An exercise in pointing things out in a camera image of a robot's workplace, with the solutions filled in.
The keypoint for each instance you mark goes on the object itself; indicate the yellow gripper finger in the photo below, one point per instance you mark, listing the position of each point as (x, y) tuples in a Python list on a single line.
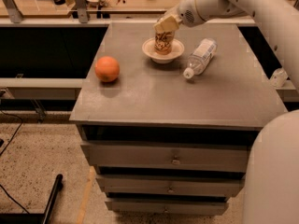
[(169, 23), (166, 15)]

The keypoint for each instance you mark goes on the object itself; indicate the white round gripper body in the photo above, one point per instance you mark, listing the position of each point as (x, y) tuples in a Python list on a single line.
[(186, 14)]

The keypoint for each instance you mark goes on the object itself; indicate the orange soda can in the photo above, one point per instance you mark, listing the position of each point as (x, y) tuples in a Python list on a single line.
[(163, 42)]

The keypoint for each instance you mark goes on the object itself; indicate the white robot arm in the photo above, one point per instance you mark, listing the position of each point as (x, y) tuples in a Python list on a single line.
[(271, 191)]

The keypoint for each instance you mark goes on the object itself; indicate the white paper bowl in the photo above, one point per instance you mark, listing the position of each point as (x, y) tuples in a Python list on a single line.
[(148, 49)]

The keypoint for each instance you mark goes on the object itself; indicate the clear plastic water bottle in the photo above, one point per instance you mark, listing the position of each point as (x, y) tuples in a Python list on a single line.
[(200, 58)]

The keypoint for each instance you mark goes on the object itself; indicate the orange fruit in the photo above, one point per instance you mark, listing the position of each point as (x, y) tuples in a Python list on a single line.
[(107, 69)]

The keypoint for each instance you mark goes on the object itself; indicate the grey drawer cabinet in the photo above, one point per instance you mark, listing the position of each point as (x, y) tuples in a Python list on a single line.
[(163, 144)]

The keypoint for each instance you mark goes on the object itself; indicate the black metal stand leg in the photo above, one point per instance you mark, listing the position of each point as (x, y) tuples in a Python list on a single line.
[(36, 218)]

